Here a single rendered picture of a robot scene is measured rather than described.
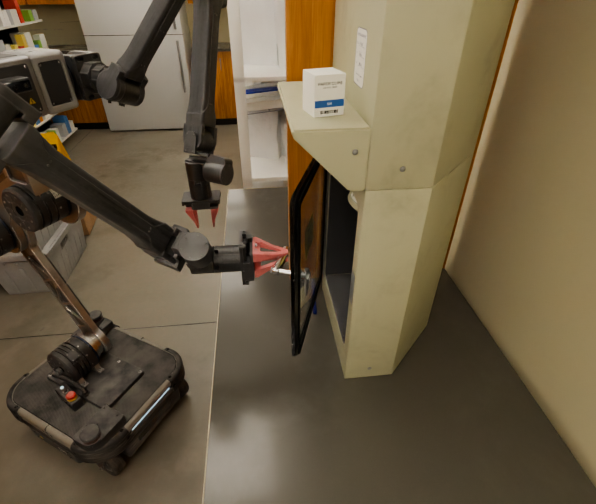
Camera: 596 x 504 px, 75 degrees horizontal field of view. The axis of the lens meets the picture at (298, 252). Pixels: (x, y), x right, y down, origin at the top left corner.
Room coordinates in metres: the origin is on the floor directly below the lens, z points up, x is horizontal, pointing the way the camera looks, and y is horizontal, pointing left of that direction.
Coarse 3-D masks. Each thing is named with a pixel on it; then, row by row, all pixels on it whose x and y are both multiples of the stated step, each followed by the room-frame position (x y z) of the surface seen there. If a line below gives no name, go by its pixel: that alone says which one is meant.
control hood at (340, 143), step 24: (288, 96) 0.73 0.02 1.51; (288, 120) 0.60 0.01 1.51; (312, 120) 0.59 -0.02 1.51; (336, 120) 0.59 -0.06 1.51; (360, 120) 0.59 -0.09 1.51; (312, 144) 0.54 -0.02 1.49; (336, 144) 0.55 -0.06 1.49; (360, 144) 0.55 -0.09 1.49; (336, 168) 0.55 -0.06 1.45; (360, 168) 0.55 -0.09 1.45
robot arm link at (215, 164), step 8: (192, 136) 0.96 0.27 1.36; (184, 144) 0.96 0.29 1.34; (192, 144) 0.95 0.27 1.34; (192, 152) 0.94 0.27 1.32; (200, 152) 0.95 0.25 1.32; (208, 152) 1.01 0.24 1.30; (208, 160) 0.94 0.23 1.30; (216, 160) 0.93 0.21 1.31; (224, 160) 0.92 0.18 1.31; (208, 168) 0.92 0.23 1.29; (216, 168) 0.92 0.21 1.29; (224, 168) 0.92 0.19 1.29; (232, 168) 0.95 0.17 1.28; (208, 176) 0.92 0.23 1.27; (216, 176) 0.91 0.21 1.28; (224, 176) 0.91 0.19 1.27; (232, 176) 0.94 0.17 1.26; (224, 184) 0.91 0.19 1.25
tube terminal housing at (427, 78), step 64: (384, 0) 0.56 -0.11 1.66; (448, 0) 0.56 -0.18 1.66; (512, 0) 0.70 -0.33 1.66; (384, 64) 0.55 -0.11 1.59; (448, 64) 0.56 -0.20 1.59; (384, 128) 0.55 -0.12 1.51; (448, 128) 0.57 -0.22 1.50; (384, 192) 0.55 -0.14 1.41; (448, 192) 0.64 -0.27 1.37; (384, 256) 0.56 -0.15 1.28; (384, 320) 0.56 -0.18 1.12
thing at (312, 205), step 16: (304, 176) 0.65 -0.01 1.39; (320, 176) 0.79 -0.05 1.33; (320, 192) 0.79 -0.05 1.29; (304, 208) 0.64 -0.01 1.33; (320, 208) 0.80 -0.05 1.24; (304, 224) 0.64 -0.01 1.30; (320, 224) 0.81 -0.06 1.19; (304, 240) 0.64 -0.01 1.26; (320, 240) 0.82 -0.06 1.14; (304, 256) 0.64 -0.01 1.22; (320, 256) 0.83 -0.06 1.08; (304, 304) 0.65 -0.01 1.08; (304, 320) 0.65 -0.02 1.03
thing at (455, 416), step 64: (256, 192) 1.49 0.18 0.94; (256, 320) 0.74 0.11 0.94; (320, 320) 0.74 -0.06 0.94; (448, 320) 0.74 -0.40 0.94; (256, 384) 0.54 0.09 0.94; (320, 384) 0.54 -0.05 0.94; (384, 384) 0.54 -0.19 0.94; (448, 384) 0.54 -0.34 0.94; (512, 384) 0.54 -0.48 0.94; (256, 448) 0.39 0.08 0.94; (320, 448) 0.39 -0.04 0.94; (384, 448) 0.39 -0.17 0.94; (448, 448) 0.39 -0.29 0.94; (512, 448) 0.39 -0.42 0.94
